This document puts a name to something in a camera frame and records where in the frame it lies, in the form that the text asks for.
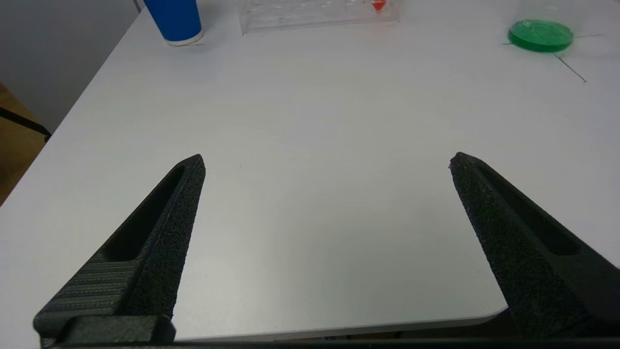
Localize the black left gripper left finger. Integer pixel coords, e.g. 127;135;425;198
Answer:
33;154;206;340

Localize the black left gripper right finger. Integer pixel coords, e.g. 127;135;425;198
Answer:
448;152;620;340

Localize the clear glass beaker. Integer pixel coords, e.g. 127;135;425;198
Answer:
507;0;577;53

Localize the clear acrylic test tube rack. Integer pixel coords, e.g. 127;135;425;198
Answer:
238;0;401;34

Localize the black office chair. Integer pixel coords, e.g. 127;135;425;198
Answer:
0;107;52;143

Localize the blue and white paper cup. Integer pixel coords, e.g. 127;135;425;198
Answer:
143;0;204;47

